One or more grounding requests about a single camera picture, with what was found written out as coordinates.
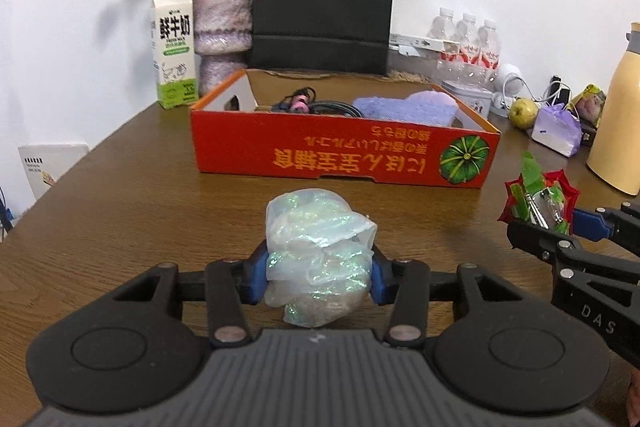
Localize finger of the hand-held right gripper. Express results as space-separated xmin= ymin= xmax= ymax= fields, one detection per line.
xmin=506 ymin=221 xmax=640 ymax=283
xmin=572 ymin=200 xmax=640 ymax=241

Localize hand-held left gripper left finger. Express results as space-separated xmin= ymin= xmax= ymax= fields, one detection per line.
xmin=111 ymin=239 xmax=271 ymax=349

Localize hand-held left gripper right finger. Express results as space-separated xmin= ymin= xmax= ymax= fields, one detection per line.
xmin=369 ymin=247 xmax=527 ymax=349

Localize red green wrapper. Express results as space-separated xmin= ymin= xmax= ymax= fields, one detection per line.
xmin=497 ymin=151 xmax=581 ymax=236

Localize iridescent plastic bag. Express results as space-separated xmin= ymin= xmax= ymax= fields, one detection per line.
xmin=264 ymin=188 xmax=377 ymax=327

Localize red cardboard box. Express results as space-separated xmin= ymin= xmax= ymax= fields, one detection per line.
xmin=188 ymin=67 xmax=502 ymax=190

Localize purple woven cloth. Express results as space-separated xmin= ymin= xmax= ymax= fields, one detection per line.
xmin=352 ymin=95 xmax=459 ymax=128

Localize black cable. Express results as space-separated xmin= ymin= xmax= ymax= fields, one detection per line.
xmin=269 ymin=86 xmax=366 ymax=118

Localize purple tissue pack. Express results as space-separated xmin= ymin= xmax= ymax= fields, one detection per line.
xmin=530 ymin=103 xmax=584 ymax=158

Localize yellow thermos jug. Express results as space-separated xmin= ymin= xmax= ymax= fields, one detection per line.
xmin=585 ymin=21 xmax=640 ymax=197

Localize colourful snack packet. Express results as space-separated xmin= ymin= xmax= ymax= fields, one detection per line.
xmin=569 ymin=84 xmax=607 ymax=133

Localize green apple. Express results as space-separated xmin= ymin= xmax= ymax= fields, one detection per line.
xmin=508 ymin=98 xmax=540 ymax=130

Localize black charger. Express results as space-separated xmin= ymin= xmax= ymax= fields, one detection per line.
xmin=547 ymin=75 xmax=571 ymax=106

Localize white tin box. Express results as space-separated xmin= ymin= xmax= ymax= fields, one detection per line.
xmin=440 ymin=80 xmax=494 ymax=118

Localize round white device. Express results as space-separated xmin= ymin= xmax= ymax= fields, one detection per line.
xmin=492 ymin=63 xmax=524 ymax=108

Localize clear grain container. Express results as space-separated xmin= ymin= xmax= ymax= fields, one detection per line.
xmin=387 ymin=46 xmax=441 ymax=84

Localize flat white box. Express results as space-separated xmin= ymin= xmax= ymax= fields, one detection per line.
xmin=388 ymin=32 xmax=461 ymax=53

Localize green white milk carton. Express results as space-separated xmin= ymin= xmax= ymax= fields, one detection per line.
xmin=151 ymin=0 xmax=199 ymax=110

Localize white panel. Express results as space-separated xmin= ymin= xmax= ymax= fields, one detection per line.
xmin=17 ymin=142 xmax=90 ymax=203

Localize purple marbled vase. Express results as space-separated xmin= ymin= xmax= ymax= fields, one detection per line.
xmin=192 ymin=0 xmax=255 ymax=98

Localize white cables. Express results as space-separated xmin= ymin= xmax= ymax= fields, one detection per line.
xmin=499 ymin=74 xmax=571 ymax=108

